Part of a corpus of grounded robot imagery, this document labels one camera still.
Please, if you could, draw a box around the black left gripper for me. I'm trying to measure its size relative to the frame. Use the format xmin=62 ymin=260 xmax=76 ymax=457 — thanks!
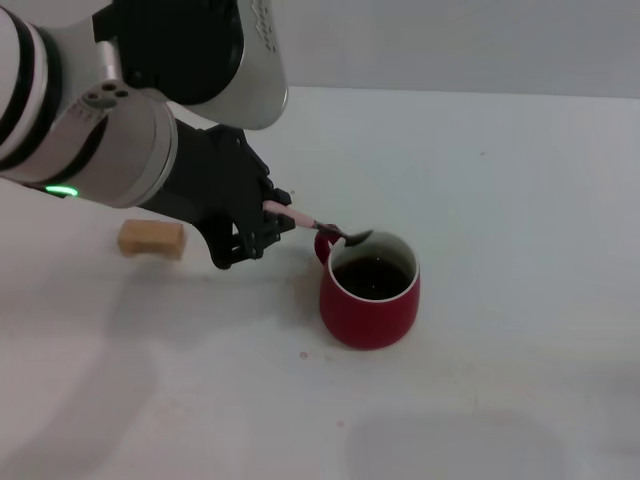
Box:
xmin=136 ymin=119 xmax=297 ymax=271

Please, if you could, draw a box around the pink handled metal spoon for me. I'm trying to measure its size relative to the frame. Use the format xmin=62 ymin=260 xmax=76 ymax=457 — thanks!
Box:
xmin=263 ymin=198 xmax=375 ymax=249

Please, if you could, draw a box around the red ceramic mug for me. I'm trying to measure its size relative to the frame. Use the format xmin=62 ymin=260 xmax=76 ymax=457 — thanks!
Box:
xmin=313 ymin=228 xmax=421 ymax=351

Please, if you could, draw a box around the plain wooden block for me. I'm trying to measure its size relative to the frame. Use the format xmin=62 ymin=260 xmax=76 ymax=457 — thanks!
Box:
xmin=117 ymin=218 xmax=187 ymax=262

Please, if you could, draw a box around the dark coffee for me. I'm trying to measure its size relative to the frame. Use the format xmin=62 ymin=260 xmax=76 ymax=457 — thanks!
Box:
xmin=332 ymin=256 xmax=414 ymax=302

